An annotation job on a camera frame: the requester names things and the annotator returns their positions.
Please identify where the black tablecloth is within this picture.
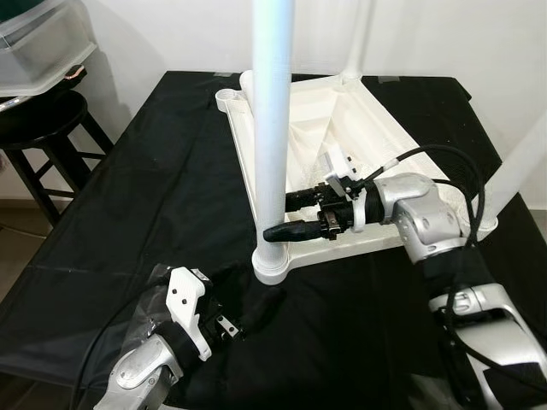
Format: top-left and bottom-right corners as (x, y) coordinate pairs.
(0, 70), (547, 410)

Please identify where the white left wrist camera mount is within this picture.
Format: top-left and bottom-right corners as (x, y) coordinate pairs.
(167, 266), (213, 360)

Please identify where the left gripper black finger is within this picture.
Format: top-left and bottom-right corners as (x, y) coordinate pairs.
(239, 286), (287, 334)

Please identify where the white plastic table top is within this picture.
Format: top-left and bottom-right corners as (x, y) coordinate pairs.
(214, 73), (501, 285)

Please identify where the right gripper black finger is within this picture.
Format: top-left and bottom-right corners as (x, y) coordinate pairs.
(285, 188), (326, 213)
(262, 220), (321, 243)

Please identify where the black round stool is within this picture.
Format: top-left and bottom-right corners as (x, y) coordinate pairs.
(0, 90), (116, 227)

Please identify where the white plastic table leg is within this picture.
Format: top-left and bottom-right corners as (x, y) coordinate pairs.
(239, 70), (256, 116)
(340, 0), (377, 82)
(252, 0), (297, 257)
(474, 115), (547, 240)

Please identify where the clear box with green lid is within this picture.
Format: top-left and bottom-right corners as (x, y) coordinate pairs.
(0, 0), (97, 97)

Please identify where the black wok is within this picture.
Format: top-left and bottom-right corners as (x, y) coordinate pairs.
(0, 64), (91, 112)

